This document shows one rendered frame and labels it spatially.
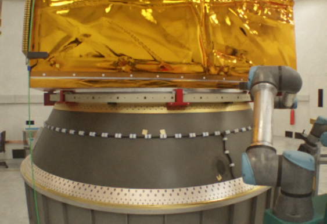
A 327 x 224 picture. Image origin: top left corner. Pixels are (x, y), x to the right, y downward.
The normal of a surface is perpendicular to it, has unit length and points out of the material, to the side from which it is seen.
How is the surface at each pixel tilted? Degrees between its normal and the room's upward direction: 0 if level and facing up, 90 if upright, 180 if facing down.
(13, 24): 90
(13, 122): 90
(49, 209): 90
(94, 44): 99
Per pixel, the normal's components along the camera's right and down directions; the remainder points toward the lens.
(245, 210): 0.52, 0.02
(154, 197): 0.04, -0.71
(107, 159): -0.18, -0.44
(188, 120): 0.24, -0.44
